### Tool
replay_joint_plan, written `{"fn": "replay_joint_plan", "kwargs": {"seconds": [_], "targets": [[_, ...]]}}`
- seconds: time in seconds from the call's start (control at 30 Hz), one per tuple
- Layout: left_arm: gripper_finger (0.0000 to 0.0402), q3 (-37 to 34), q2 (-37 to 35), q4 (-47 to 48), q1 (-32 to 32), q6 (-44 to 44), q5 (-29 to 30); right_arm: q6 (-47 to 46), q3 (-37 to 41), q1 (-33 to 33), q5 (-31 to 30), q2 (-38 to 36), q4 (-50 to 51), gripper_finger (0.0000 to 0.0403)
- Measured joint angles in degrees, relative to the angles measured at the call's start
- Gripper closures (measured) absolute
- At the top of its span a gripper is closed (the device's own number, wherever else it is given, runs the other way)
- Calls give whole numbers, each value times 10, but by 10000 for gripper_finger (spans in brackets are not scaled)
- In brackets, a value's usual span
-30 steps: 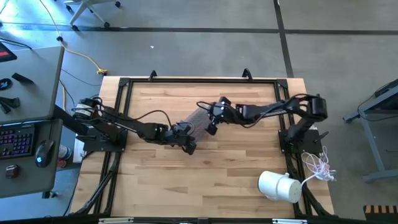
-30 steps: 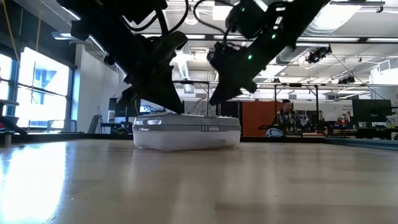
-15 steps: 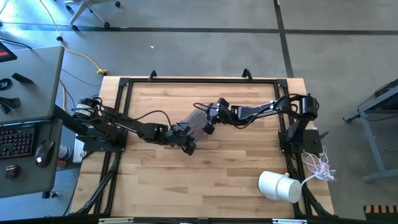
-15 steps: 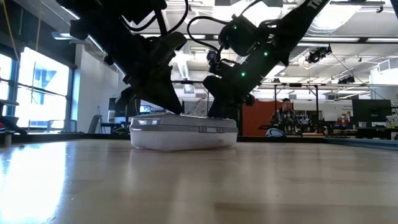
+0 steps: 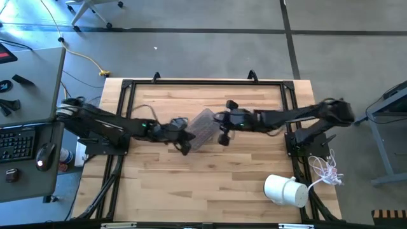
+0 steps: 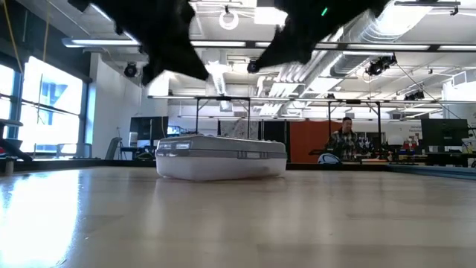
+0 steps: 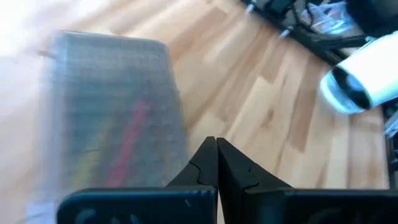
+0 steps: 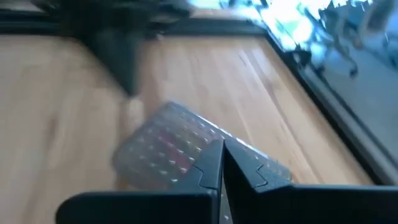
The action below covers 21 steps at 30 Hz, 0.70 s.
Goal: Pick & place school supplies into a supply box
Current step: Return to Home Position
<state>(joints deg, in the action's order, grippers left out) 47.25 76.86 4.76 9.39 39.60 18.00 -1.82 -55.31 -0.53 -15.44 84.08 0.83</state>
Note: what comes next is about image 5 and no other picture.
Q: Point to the dark olive desk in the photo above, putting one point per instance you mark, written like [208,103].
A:
[28,184]

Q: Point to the black round disc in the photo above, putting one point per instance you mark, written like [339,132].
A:
[5,86]

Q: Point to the black computer mouse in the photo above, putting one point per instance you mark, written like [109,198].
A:
[44,156]

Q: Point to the office chair base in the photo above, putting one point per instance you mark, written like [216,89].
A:
[84,8]

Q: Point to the white blue drink can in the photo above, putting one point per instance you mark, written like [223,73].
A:
[66,157]

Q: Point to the silver bracket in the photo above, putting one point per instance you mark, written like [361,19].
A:
[117,226]
[295,226]

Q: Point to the white cylinder lamp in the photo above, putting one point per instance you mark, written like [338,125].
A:
[286,191]

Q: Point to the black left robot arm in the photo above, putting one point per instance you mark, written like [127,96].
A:
[105,124]

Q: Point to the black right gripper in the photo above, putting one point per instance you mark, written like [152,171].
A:
[238,118]

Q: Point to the black keyboard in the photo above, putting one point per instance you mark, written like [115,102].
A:
[16,146]

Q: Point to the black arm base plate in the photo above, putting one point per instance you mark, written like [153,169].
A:
[95,148]
[316,144]

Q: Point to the white box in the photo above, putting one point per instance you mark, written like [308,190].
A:
[80,161]

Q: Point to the small black device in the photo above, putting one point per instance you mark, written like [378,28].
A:
[12,175]

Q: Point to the grey desk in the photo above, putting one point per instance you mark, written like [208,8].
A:
[35,79]

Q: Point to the red black mat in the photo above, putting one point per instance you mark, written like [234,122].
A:
[6,54]

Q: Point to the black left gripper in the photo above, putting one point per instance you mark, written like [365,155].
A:
[171,133]

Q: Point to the orange black striped block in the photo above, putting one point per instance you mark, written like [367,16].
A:
[389,213]

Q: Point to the clear plastic pencil box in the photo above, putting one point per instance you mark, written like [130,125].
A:
[203,128]

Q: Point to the black strip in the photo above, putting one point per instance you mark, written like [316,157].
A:
[22,79]

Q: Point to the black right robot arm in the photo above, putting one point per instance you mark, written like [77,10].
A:
[286,116]

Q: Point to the workbench with grey legs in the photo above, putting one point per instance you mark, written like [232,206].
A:
[380,149]

